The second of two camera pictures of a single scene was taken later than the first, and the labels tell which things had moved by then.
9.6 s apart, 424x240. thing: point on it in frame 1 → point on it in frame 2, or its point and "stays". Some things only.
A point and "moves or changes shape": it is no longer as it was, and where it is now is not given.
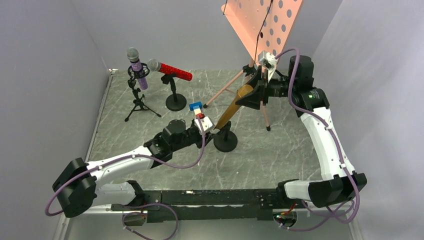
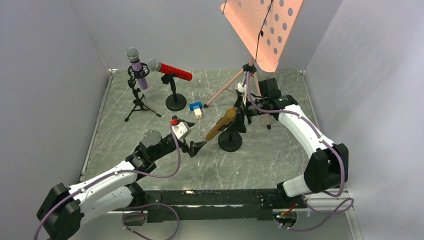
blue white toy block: (196, 106) stays
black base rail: (244, 204) stays
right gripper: (261, 91) → (246, 110)
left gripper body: (194, 133) → (187, 144)
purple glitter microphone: (132, 54) stays
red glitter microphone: (154, 65) stays
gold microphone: (232, 108) moves or changes shape
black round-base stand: (225, 140) moves or changes shape
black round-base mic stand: (175, 102) stays
